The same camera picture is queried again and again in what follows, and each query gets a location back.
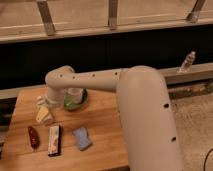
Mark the dark red pepper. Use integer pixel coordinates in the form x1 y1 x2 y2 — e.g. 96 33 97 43
28 126 40 149

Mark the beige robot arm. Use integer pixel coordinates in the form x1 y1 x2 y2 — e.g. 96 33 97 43
38 66 183 171

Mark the white plastic bottle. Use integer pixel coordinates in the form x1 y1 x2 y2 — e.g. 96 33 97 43
36 96 46 108

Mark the black and white box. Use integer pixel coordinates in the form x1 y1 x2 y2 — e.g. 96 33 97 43
48 125 61 157

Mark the clear plastic cup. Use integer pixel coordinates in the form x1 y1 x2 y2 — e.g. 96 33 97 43
68 88 83 104

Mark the blue sponge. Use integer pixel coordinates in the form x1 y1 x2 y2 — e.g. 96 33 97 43
73 127 92 151

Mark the wooden table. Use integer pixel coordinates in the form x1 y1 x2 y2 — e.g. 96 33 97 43
0 88 128 171

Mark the clear bottle on ledge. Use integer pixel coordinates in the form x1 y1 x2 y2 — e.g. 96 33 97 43
178 51 196 73

